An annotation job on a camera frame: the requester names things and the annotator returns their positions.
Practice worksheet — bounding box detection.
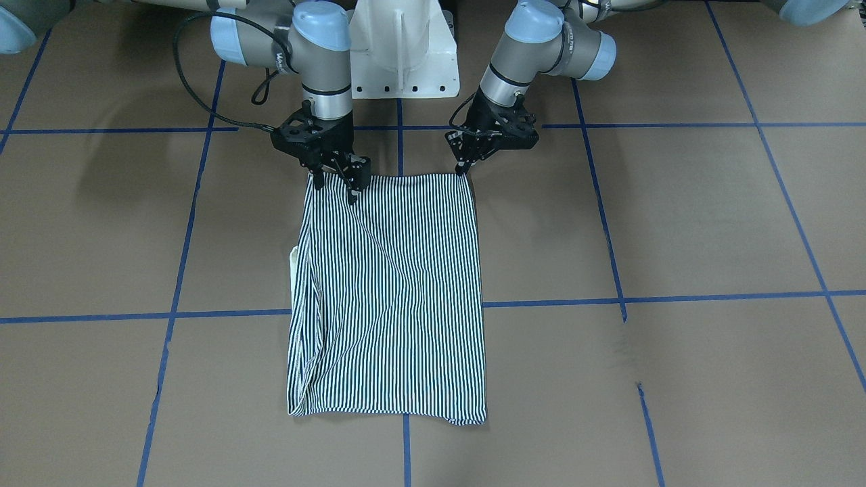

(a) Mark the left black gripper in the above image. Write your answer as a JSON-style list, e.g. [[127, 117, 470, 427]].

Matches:
[[445, 89, 539, 176]]

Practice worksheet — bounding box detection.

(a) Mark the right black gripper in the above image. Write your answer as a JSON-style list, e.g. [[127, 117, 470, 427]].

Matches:
[[270, 101, 372, 206]]

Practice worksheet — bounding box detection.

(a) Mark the navy white striped polo shirt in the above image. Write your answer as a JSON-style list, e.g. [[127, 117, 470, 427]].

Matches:
[[286, 173, 488, 426]]

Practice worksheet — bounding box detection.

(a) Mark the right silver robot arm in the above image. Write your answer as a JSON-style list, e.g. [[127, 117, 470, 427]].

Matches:
[[147, 1, 371, 204]]

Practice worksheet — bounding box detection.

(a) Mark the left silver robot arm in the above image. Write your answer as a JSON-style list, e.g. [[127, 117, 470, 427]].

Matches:
[[443, 1, 667, 178]]

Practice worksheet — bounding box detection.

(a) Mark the white camera mast post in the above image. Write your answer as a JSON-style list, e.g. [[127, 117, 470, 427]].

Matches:
[[349, 1, 460, 99]]

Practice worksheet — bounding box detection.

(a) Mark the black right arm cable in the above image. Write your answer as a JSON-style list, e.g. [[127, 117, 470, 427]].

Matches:
[[172, 11, 298, 133]]

